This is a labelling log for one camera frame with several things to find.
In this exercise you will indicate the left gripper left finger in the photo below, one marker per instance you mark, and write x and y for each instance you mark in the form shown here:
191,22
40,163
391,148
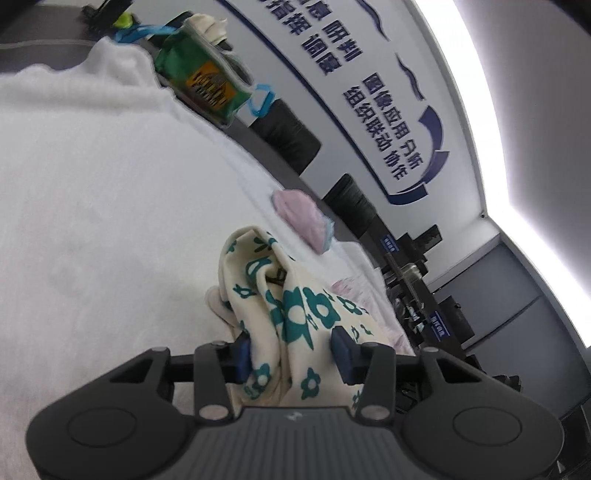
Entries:
215,366

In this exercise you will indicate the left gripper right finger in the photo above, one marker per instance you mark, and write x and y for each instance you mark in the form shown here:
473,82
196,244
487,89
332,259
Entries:
371,365

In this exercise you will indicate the cream green-flower garment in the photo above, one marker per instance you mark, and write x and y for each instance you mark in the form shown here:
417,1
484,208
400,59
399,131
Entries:
289,316

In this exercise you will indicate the green zipper bag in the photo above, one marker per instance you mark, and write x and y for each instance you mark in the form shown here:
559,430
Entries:
213,78

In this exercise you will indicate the pink floral garment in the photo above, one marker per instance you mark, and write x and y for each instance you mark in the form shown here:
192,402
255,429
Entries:
369,292

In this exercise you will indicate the black office chair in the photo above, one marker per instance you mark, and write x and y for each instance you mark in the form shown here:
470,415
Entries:
347,200
288,136

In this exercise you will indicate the pink garment blue trim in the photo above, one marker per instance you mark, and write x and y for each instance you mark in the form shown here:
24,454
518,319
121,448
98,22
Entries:
301,212

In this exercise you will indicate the white terry towel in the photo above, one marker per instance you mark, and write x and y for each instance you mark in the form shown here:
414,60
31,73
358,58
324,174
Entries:
116,202

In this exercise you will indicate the cream cloth on chair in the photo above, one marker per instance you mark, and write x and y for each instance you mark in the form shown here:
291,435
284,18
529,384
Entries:
212,29

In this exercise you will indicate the yellow-green object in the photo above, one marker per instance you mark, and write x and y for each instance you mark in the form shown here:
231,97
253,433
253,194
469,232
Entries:
124,21

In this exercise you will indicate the black walkie-talkie charger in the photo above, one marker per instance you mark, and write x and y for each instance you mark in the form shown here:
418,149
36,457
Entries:
105,15

